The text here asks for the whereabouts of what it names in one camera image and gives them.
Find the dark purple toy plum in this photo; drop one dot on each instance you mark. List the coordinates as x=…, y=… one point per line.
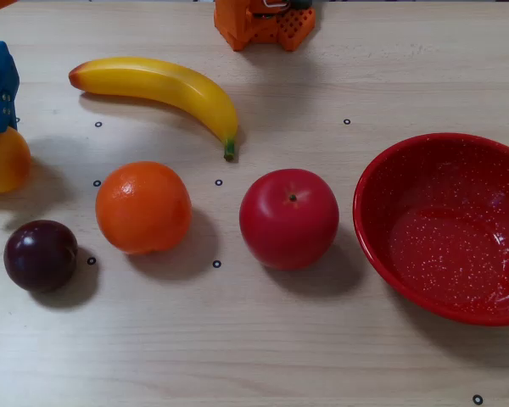
x=40, y=256

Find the red toy apple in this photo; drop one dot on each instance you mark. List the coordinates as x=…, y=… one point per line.
x=288, y=224

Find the red speckled enamel bowl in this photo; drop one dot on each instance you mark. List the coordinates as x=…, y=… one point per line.
x=441, y=254

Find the orange robot base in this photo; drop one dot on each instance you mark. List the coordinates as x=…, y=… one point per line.
x=237, y=25

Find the toy orange fruit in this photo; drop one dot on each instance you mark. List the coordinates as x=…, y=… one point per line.
x=143, y=207

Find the yellow toy banana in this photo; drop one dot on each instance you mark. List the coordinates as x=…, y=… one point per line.
x=161, y=82

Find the yellow-orange toy peach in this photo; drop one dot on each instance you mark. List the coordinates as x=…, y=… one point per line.
x=10, y=163

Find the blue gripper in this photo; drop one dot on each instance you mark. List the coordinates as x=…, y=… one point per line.
x=0, y=80

